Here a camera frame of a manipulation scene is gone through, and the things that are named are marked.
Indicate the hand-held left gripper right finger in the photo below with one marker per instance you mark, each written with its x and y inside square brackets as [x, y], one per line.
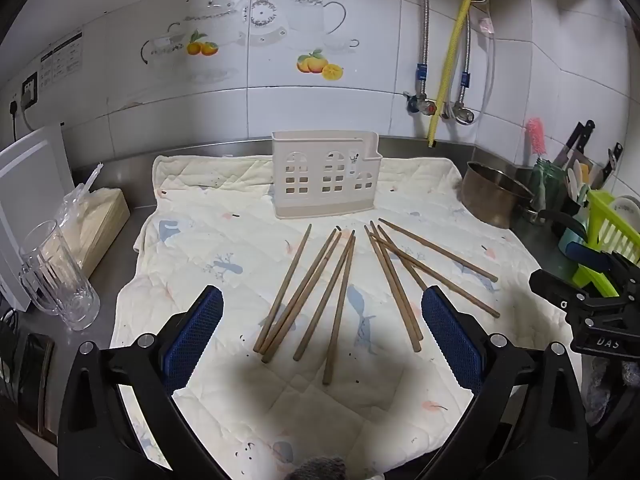
[450, 340]

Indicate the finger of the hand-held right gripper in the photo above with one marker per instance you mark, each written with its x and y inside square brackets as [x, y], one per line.
[592, 254]
[555, 287]

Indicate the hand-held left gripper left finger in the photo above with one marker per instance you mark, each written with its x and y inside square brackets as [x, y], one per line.
[195, 340]

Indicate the spread of wooden chopsticks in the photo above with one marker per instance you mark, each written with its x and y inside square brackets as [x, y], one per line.
[320, 300]

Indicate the beige plastic utensil holder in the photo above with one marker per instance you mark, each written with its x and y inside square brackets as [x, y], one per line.
[325, 205]

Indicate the green plastic dish rack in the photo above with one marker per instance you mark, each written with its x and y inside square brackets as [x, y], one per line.
[607, 232]

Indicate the blue cup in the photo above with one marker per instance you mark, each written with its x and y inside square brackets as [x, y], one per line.
[570, 240]

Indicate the white plate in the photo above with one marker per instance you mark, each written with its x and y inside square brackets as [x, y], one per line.
[627, 207]

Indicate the white spatula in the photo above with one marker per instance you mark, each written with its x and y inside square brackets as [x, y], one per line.
[575, 180]

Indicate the green glass jar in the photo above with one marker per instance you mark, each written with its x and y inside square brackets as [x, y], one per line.
[547, 187]

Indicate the cream quilted printed mat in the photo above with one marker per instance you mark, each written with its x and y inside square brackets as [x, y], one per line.
[225, 240]

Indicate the stainless steel pot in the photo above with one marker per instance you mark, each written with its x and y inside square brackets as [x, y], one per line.
[492, 197]

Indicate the pink bottle brush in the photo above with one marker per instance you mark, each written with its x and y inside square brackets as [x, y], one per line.
[536, 137]

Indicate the clear glass mug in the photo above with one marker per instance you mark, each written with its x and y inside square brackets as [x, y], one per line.
[60, 285]

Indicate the wooden box with plastic bag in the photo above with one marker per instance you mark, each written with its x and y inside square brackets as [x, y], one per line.
[102, 220]

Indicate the person's grey fleece clothing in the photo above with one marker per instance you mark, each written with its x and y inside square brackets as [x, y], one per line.
[320, 469]

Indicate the chrome angle valve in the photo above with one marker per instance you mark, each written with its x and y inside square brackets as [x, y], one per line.
[462, 114]

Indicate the white cutting board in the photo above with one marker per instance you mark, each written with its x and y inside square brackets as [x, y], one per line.
[27, 180]

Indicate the black wall socket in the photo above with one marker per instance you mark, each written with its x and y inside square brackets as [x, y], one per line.
[29, 89]

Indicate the white printed wall sticker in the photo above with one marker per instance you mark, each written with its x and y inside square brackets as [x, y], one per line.
[61, 60]

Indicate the teapot and fruit wall decal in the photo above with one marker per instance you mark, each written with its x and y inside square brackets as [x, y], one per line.
[260, 25]

